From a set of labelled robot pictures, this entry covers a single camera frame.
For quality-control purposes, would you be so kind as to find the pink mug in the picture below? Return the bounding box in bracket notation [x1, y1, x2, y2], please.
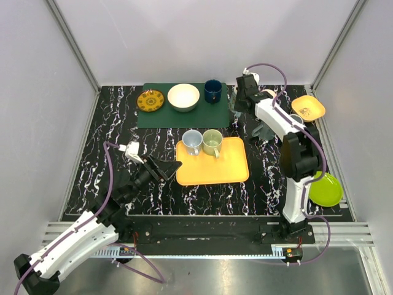
[262, 89, 276, 98]

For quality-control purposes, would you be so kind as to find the light blue mug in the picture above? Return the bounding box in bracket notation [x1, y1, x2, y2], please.
[182, 130, 203, 156]

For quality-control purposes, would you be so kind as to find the grey mug white inside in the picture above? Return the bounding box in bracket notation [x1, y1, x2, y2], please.
[251, 121, 276, 141]

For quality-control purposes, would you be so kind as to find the light green mug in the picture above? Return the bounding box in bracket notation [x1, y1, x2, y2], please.
[202, 129, 223, 159]

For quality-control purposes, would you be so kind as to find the dark teal mug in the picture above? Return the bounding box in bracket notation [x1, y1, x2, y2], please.
[290, 114, 304, 124]

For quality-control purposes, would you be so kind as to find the orange and blue mug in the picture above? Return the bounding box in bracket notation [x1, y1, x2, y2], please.
[229, 86, 247, 117]

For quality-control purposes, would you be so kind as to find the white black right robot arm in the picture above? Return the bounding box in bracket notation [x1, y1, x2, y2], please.
[234, 74, 326, 244]

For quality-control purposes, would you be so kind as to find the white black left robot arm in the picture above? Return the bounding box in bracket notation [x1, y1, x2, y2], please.
[14, 156, 182, 294]

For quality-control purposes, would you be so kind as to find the navy blue mug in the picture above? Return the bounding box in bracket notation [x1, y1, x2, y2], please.
[204, 79, 222, 104]

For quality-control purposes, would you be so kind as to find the dark green placemat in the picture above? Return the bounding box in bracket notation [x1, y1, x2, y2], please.
[137, 83, 230, 129]

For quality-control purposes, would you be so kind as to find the yellow square dish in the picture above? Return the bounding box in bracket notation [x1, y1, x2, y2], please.
[291, 95, 326, 122]

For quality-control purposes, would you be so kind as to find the yellow serving tray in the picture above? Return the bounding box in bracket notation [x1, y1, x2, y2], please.
[176, 137, 249, 186]

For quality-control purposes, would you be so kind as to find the white bowl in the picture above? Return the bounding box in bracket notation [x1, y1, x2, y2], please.
[167, 84, 200, 112]

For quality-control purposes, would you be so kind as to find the yellow patterned plate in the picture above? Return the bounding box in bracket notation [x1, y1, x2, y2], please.
[136, 89, 165, 112]

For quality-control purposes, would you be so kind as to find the lime green plate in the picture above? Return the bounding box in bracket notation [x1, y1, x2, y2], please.
[309, 172, 343, 207]

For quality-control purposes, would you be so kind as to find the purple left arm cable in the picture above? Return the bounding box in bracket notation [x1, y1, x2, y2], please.
[14, 141, 166, 295]

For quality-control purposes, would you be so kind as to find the aluminium frame rail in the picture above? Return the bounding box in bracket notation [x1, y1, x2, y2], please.
[311, 222, 374, 247]

